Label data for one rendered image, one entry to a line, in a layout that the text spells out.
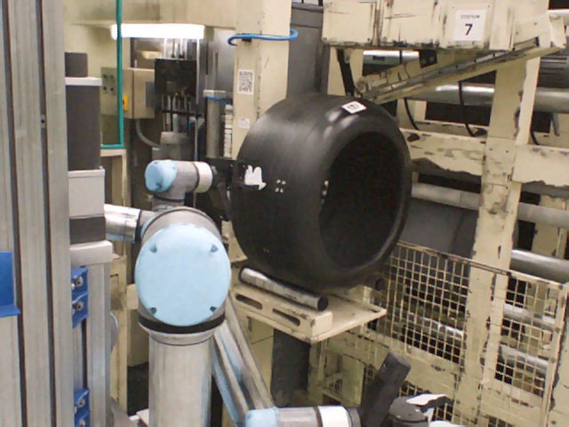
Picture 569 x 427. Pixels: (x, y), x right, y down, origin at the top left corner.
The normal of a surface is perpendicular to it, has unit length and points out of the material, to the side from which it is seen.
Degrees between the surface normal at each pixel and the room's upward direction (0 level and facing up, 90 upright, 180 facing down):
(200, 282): 82
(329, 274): 99
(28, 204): 90
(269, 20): 90
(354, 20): 90
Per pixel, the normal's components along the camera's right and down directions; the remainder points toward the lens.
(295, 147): -0.34, -0.35
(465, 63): -0.70, 0.14
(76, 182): 0.58, 0.22
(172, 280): 0.18, 0.11
